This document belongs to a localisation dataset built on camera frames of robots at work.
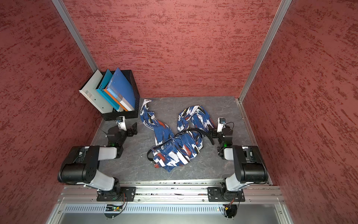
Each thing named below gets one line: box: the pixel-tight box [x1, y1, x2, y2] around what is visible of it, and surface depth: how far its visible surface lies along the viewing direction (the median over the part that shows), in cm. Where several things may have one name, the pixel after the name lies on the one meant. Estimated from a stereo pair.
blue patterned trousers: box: [140, 98, 216, 173], surface depth 94 cm
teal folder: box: [96, 69, 121, 111], surface depth 92 cm
